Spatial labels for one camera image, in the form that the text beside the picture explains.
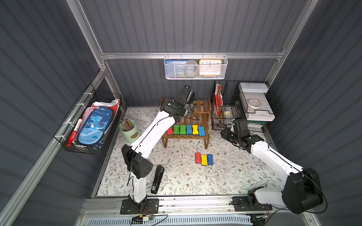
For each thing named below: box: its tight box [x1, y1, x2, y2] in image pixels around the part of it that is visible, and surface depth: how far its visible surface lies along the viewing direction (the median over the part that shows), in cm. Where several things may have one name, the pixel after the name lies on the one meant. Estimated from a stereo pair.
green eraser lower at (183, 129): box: [180, 124, 187, 135], surface depth 88 cm
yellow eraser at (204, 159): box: [200, 154, 208, 166], surface depth 91 cm
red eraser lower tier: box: [166, 126, 174, 136], surface depth 86 cm
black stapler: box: [150, 164, 165, 195], surface depth 82 cm
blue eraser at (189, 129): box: [186, 124, 193, 135], surface depth 87 cm
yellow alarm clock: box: [198, 58, 223, 76], surface depth 90 cm
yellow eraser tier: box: [191, 124, 199, 135], surface depth 87 cm
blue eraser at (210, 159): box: [207, 153, 214, 166], surface depth 91 cm
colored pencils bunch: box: [120, 116, 133, 131], surface depth 91 cm
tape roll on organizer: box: [247, 99, 261, 109], surface depth 98 cm
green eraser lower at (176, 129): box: [173, 124, 180, 135], surface depth 88 cm
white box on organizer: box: [238, 81, 276, 122], surface depth 98 cm
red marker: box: [65, 117, 83, 147], surface depth 66 cm
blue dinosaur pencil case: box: [77, 106, 115, 146], surface depth 66 cm
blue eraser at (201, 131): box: [197, 126, 206, 137], surface depth 87 cm
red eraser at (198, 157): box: [194, 152, 202, 164], surface depth 92 cm
